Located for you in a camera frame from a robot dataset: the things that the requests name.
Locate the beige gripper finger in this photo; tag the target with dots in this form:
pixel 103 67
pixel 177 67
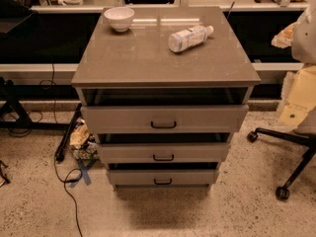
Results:
pixel 298 96
pixel 284 38

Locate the grey drawer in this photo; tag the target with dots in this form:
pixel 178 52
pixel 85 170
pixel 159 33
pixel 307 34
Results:
pixel 163 153
pixel 170 119
pixel 163 178

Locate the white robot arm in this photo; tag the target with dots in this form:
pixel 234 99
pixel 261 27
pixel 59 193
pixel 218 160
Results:
pixel 303 49

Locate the grey drawer cabinet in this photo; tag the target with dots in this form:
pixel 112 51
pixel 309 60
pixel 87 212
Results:
pixel 137 69

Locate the grey bottom drawer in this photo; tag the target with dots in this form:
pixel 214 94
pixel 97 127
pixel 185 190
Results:
pixel 163 178

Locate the grey top drawer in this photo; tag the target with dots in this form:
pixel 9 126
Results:
pixel 170 119

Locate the black antenna rod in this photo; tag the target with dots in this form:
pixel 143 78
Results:
pixel 230 10

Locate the white plastic bottle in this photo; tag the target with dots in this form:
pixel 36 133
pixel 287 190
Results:
pixel 188 38

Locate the grey office chair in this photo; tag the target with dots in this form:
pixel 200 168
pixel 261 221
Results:
pixel 296 150

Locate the white ceramic bowl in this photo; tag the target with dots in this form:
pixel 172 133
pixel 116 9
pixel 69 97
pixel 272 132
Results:
pixel 119 18

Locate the snack bags pile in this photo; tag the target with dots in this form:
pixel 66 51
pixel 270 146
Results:
pixel 82 143

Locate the blue tape cross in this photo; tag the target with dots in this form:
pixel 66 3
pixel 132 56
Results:
pixel 84 166

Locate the black power strip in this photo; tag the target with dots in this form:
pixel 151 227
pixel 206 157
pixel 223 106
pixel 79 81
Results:
pixel 59 153

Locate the black desk leg stand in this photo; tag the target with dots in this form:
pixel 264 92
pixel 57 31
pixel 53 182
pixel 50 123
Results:
pixel 23 121

